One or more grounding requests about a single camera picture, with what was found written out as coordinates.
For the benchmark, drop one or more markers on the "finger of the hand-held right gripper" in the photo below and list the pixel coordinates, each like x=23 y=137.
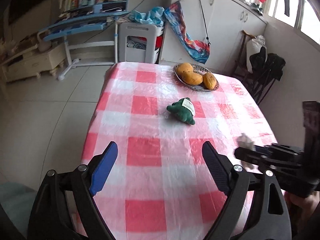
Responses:
x=280 y=148
x=252 y=156

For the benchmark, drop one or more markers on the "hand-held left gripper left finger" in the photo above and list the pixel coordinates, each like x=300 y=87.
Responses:
x=103 y=170

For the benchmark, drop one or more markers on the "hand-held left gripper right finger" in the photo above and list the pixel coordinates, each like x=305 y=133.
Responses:
x=216 y=170

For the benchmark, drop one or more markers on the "white tissue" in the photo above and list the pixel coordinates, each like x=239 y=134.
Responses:
x=245 y=141

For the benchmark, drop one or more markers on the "person's right hand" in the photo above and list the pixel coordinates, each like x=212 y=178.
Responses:
x=305 y=205

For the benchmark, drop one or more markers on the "red white checked tablecloth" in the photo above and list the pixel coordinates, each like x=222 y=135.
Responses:
x=145 y=120

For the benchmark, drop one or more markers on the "green plush toy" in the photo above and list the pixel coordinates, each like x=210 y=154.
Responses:
x=178 y=110

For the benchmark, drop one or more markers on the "black folded fabric chair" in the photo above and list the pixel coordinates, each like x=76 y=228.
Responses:
x=272 y=65

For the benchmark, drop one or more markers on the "woven fruit basket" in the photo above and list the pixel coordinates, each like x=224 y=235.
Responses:
x=197 y=87

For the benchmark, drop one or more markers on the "yellow mango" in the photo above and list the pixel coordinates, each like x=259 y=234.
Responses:
x=209 y=80
x=185 y=70
x=193 y=78

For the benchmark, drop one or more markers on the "grey green chair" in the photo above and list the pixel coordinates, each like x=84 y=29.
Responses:
x=15 y=205

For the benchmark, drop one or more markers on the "white bag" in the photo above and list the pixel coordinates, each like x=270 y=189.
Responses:
x=257 y=42

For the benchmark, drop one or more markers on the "cream television cabinet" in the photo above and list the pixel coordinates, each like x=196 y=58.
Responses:
x=27 y=65

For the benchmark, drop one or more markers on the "pale kettlebell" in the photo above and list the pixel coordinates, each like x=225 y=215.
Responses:
x=44 y=45

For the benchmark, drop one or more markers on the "window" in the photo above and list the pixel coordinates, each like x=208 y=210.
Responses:
x=307 y=12

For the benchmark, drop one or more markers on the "white plastic stool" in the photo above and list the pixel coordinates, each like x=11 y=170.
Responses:
x=135 y=32

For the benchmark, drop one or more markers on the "blue study desk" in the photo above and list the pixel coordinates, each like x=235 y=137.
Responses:
x=75 y=26

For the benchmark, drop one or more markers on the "colourful hanging bag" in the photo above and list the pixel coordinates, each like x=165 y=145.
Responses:
x=177 y=22

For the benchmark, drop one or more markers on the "blue crumpled cloth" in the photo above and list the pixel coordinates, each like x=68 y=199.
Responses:
x=152 y=15

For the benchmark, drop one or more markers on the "white wall cabinets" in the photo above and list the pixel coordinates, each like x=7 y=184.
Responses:
x=225 y=30

